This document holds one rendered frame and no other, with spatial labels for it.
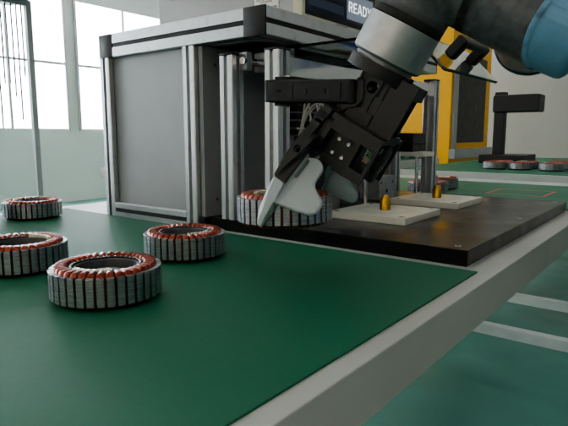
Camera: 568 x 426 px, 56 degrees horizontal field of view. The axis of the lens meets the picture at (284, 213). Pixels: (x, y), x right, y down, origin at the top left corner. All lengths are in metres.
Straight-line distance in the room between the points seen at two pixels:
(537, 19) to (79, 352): 0.46
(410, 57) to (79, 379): 0.40
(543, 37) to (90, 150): 7.74
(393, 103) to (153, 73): 0.61
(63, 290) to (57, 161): 7.31
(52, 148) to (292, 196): 7.31
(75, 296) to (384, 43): 0.38
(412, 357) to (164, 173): 0.68
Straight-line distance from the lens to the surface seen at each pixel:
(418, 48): 0.55
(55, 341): 0.49
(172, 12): 1.24
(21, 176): 7.62
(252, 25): 0.88
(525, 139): 6.37
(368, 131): 0.55
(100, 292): 0.53
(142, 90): 1.09
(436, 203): 1.13
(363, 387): 0.43
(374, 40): 0.55
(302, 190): 0.55
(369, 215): 0.92
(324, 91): 0.58
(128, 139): 1.13
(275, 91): 0.61
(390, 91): 0.56
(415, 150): 1.20
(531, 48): 0.53
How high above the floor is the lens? 0.92
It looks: 8 degrees down
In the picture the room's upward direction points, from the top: straight up
